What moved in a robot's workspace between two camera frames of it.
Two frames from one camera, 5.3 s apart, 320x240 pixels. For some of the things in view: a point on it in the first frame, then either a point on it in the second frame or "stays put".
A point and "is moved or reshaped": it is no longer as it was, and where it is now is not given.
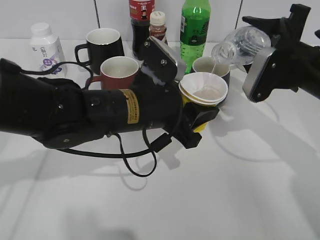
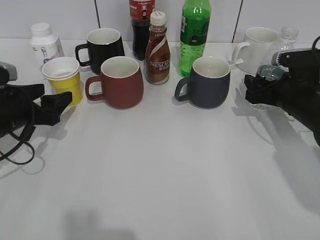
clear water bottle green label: [241, 45] is moved or reshaped
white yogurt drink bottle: [46, 51] stays put
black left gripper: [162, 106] → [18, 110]
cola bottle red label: [140, 11] stays put
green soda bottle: [195, 18] stays put
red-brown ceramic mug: [116, 73] stays put
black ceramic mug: [101, 43] stays put
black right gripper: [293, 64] → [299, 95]
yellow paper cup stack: [203, 88] → [63, 74]
